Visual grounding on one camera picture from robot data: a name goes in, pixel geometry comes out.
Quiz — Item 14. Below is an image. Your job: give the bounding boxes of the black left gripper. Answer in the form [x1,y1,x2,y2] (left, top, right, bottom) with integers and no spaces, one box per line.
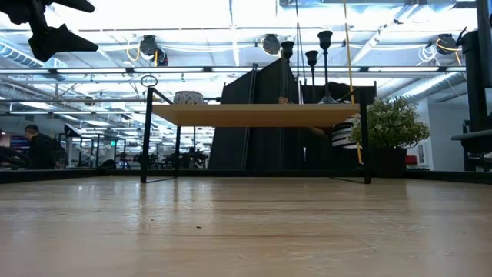
[0,0,99,63]

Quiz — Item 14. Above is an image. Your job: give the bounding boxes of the small patterned basket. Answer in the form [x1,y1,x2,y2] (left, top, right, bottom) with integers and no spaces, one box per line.
[173,90,205,105]

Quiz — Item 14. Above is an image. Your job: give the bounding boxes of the black candlestick holder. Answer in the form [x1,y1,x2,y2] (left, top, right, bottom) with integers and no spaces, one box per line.
[280,40,295,105]
[304,49,320,105]
[317,29,339,105]

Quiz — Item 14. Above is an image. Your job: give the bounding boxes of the blue display screen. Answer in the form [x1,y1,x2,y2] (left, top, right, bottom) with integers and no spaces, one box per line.
[9,135,30,150]

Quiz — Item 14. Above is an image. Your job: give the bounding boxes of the person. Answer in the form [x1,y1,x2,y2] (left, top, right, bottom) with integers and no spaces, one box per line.
[288,81,364,172]
[23,123,65,171]

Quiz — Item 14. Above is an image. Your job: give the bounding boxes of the black partition panel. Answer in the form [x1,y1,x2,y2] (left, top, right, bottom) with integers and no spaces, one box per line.
[301,83,377,172]
[251,57,301,171]
[208,63,257,171]

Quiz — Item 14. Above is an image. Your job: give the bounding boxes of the wooden shelf with black legs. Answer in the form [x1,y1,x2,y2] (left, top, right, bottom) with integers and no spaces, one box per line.
[140,86,372,185]

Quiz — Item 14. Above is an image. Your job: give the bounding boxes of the white-flowered plant in black pot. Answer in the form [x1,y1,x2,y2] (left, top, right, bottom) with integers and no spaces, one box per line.
[349,95,431,179]

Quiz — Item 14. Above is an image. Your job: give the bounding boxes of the black computer monitor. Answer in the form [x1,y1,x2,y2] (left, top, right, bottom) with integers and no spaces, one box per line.
[457,0,492,134]

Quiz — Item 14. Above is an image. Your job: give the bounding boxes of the black ceiling cord reel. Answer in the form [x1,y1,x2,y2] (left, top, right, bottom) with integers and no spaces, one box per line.
[138,34,158,57]
[436,33,458,55]
[262,33,282,55]

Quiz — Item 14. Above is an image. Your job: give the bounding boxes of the black aluminium table frame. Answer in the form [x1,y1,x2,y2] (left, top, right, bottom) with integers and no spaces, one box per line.
[0,168,492,185]

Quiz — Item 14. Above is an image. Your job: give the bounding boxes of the yellow hanging cable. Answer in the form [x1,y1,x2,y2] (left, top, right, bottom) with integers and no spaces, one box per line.
[343,0,364,165]

